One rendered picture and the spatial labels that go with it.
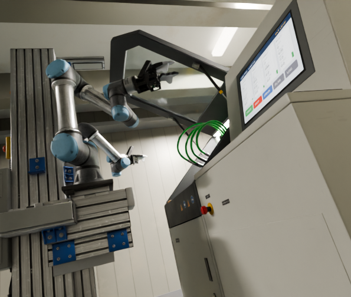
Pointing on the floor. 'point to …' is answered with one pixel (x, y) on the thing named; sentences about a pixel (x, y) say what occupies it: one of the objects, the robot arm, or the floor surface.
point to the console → (301, 171)
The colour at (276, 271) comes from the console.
